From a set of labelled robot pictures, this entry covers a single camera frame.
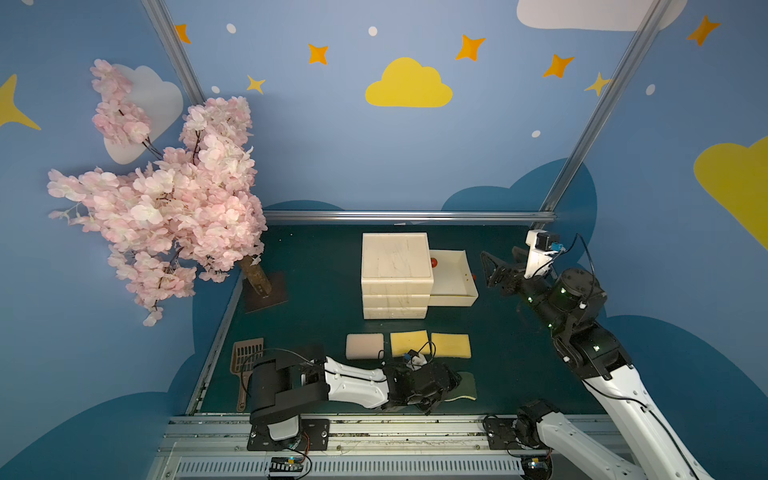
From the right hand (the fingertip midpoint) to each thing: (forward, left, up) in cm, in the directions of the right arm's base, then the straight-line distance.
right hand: (506, 249), depth 65 cm
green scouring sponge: (-19, +3, -37) cm, 42 cm away
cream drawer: (+14, +5, -33) cm, 37 cm away
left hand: (-20, +6, -32) cm, 39 cm away
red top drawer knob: (+10, +13, -19) cm, 25 cm away
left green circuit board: (-40, +49, -40) cm, 75 cm away
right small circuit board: (-36, -13, -41) cm, 56 cm away
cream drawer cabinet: (+3, +24, -16) cm, 29 cm away
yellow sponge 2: (-8, +7, -36) cm, 38 cm away
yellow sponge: (-7, +22, -37) cm, 43 cm away
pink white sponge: (-10, +33, -36) cm, 50 cm away
